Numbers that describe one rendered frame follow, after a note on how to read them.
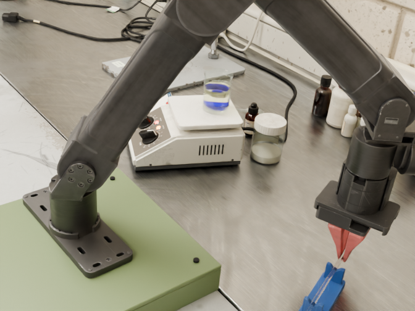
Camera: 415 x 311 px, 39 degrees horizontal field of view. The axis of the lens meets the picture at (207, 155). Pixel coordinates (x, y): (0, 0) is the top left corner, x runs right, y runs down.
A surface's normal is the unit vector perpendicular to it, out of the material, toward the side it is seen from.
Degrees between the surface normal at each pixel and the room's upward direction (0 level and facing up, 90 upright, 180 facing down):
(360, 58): 83
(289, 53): 90
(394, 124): 90
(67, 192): 90
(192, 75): 0
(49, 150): 0
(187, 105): 0
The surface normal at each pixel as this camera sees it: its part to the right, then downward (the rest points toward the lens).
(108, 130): 0.06, 0.36
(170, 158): 0.22, 0.53
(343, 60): -0.10, 0.51
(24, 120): 0.07, -0.85
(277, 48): -0.80, 0.26
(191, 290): 0.60, 0.46
